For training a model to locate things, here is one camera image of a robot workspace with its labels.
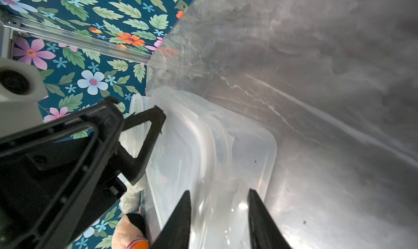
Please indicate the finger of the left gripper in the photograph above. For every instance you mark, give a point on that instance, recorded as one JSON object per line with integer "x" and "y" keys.
{"x": 56, "y": 178}
{"x": 134, "y": 168}

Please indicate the white teddy bear blue shirt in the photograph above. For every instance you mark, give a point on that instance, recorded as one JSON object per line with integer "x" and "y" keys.
{"x": 130, "y": 201}

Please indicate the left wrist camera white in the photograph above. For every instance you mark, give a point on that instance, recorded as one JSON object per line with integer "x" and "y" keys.
{"x": 22, "y": 88}

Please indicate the rectangular clear lunch box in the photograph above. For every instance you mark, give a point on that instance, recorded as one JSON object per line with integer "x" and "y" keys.
{"x": 215, "y": 154}

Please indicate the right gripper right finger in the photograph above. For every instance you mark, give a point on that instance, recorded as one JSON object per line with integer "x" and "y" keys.
{"x": 263, "y": 232}

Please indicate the pink doll orange outfit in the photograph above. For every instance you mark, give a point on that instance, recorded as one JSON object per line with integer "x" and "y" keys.
{"x": 130, "y": 233}

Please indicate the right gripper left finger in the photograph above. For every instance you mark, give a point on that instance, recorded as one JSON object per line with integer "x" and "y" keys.
{"x": 176, "y": 232}

